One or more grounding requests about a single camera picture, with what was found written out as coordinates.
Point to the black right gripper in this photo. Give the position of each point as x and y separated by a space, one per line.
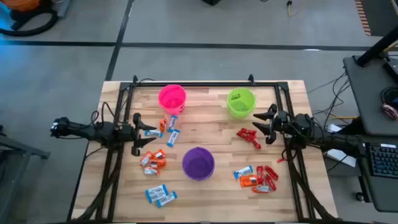
281 124

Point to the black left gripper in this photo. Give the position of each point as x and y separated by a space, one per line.
127 133

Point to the blue white Hershey's bar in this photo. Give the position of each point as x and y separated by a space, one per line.
172 123
157 193
173 138
243 171
153 133
166 199

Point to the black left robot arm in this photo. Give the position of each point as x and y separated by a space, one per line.
102 130

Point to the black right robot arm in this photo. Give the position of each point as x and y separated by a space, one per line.
311 127

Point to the green plastic bucket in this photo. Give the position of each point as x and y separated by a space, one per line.
245 105

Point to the pink plastic bucket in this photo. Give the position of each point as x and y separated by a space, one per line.
171 98

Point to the purple plastic bucket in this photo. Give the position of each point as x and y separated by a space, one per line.
199 165

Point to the white paper sheet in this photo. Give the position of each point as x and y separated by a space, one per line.
342 157

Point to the grey desk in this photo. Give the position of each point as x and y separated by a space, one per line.
379 193
370 93

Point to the black keyboard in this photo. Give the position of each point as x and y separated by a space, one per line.
384 160

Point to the pink patterned item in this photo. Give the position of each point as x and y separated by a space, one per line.
390 111

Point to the grey metal cart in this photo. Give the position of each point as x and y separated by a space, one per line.
18 149

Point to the dark mat with striped edge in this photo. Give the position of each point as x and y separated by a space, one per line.
382 15

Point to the black aluminium table frame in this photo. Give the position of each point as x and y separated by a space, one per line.
202 84

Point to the black slanted post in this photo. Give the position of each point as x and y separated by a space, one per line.
376 48

